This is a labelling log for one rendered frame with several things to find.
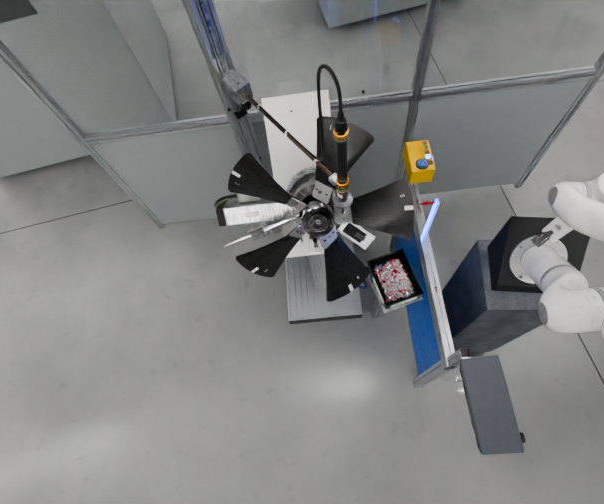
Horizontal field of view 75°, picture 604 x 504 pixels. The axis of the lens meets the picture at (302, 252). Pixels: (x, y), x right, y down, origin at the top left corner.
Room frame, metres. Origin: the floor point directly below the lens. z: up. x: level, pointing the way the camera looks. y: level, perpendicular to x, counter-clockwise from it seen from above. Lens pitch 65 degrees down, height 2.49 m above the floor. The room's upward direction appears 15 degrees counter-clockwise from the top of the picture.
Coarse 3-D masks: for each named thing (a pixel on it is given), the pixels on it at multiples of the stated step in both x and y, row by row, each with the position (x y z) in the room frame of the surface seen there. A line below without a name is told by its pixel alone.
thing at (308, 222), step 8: (304, 200) 0.80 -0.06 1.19; (312, 200) 0.79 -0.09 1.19; (304, 208) 0.75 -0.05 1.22; (312, 208) 0.71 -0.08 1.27; (320, 208) 0.71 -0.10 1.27; (328, 208) 0.71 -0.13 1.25; (304, 216) 0.70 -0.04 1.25; (312, 216) 0.70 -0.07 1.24; (320, 216) 0.69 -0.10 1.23; (328, 216) 0.69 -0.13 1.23; (304, 224) 0.68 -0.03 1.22; (312, 224) 0.68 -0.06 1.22; (320, 224) 0.67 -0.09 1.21; (328, 224) 0.67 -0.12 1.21; (312, 232) 0.66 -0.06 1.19; (320, 232) 0.65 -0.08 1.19; (328, 232) 0.64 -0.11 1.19
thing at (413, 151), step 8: (408, 144) 1.01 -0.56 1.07; (416, 144) 1.00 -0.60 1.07; (408, 152) 0.97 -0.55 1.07; (416, 152) 0.96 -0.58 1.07; (424, 152) 0.95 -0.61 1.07; (408, 160) 0.94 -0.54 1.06; (416, 160) 0.92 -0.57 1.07; (432, 160) 0.90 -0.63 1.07; (408, 168) 0.92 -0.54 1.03; (416, 168) 0.88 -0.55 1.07; (424, 168) 0.87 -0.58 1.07; (432, 168) 0.86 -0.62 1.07; (408, 176) 0.90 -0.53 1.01; (416, 176) 0.87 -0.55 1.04; (424, 176) 0.86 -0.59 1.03; (432, 176) 0.86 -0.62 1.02
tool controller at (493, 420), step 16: (464, 368) 0.07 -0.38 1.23; (480, 368) 0.06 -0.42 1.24; (496, 368) 0.05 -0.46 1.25; (464, 384) 0.03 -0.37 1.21; (480, 384) 0.02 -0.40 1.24; (496, 384) 0.01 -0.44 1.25; (480, 400) -0.02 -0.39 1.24; (496, 400) -0.03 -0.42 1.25; (480, 416) -0.06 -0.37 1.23; (496, 416) -0.07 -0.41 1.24; (512, 416) -0.08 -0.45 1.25; (480, 432) -0.10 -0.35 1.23; (496, 432) -0.11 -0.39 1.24; (512, 432) -0.12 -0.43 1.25; (480, 448) -0.14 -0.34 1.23; (496, 448) -0.15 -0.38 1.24; (512, 448) -0.16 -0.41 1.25
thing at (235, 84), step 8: (232, 72) 1.32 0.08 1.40; (224, 80) 1.29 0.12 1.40; (232, 80) 1.28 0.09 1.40; (240, 80) 1.27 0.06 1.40; (232, 88) 1.24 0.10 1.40; (240, 88) 1.23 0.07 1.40; (248, 88) 1.24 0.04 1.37; (232, 96) 1.25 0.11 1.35; (240, 96) 1.22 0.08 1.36; (240, 104) 1.22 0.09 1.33
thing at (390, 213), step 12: (372, 192) 0.76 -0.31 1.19; (384, 192) 0.74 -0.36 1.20; (396, 192) 0.72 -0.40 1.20; (408, 192) 0.71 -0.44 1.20; (360, 204) 0.72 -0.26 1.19; (372, 204) 0.71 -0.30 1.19; (384, 204) 0.69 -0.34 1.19; (396, 204) 0.68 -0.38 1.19; (408, 204) 0.67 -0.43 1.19; (360, 216) 0.67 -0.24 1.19; (372, 216) 0.66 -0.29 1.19; (384, 216) 0.65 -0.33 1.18; (396, 216) 0.64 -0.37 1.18; (408, 216) 0.63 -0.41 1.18; (372, 228) 0.62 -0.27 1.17; (384, 228) 0.61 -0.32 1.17; (396, 228) 0.60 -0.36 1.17; (408, 228) 0.59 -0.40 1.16
